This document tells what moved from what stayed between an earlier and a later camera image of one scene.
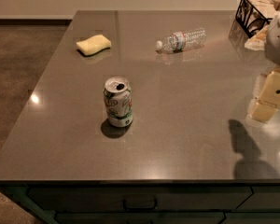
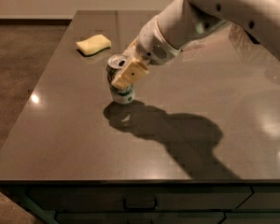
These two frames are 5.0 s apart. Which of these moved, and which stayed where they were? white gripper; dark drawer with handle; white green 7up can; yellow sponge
Moved: white green 7up can; white gripper
Stayed: yellow sponge; dark drawer with handle
